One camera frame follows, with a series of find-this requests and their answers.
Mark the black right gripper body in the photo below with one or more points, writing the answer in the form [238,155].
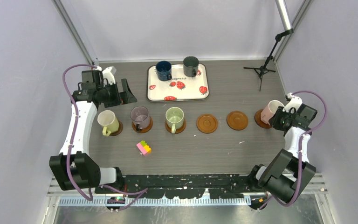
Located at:
[281,118]

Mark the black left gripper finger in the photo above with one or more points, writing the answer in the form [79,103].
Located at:
[126,90]
[127,98]

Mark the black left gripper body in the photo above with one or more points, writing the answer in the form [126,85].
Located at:
[110,95]

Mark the pink mug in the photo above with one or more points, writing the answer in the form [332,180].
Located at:
[269,111]

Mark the purple mug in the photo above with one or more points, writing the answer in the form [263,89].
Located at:
[140,115]

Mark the light green mug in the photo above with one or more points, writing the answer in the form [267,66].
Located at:
[109,123]

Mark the dark blue mug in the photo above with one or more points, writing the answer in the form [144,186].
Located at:
[164,70]

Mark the pale green mug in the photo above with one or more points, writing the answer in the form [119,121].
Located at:
[174,117]

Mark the dark green mug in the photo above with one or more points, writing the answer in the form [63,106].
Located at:
[190,66]

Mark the large brown wooden coaster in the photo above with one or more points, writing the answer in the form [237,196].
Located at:
[207,123]

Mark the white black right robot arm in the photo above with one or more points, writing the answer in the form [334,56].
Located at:
[290,171]

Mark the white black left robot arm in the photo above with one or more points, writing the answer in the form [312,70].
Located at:
[72,167]

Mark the black tripod stand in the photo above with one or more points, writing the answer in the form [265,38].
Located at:
[262,70]

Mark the white strawberry print tray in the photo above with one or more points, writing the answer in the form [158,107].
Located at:
[180,88]

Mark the pink green yellow toy block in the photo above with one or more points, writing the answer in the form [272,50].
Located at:
[144,148]

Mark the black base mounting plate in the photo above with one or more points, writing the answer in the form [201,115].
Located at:
[219,186]

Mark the silver pole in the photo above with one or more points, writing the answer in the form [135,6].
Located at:
[284,15]

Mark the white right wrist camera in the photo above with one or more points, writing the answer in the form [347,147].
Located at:
[292,102]

